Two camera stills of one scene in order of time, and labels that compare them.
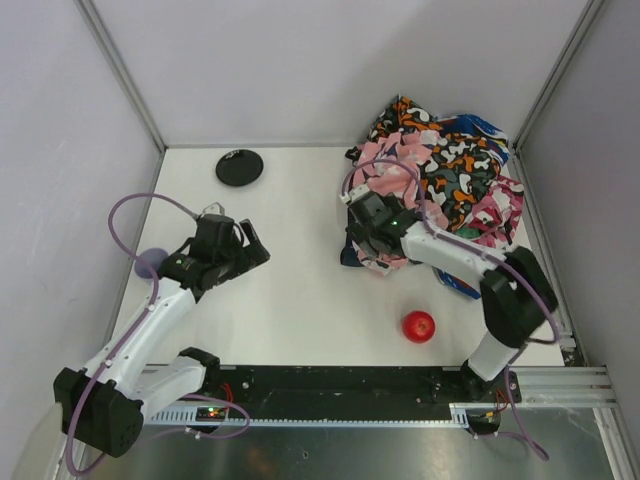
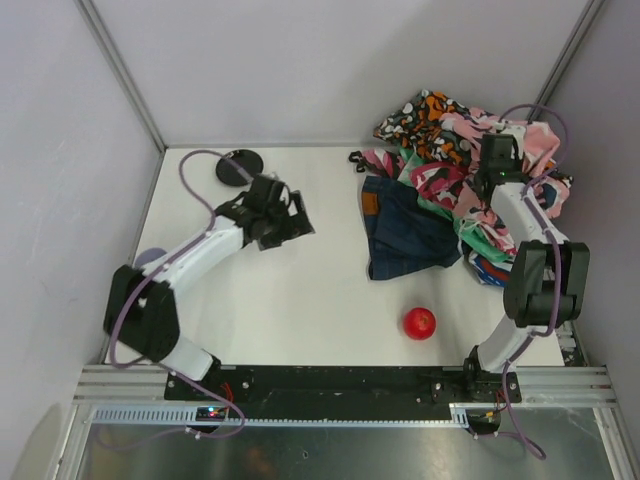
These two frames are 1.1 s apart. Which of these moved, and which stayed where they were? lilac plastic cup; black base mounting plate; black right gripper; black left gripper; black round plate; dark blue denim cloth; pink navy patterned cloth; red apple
Moved: pink navy patterned cloth; black right gripper; black left gripper; dark blue denim cloth
Stayed: red apple; black round plate; lilac plastic cup; black base mounting plate
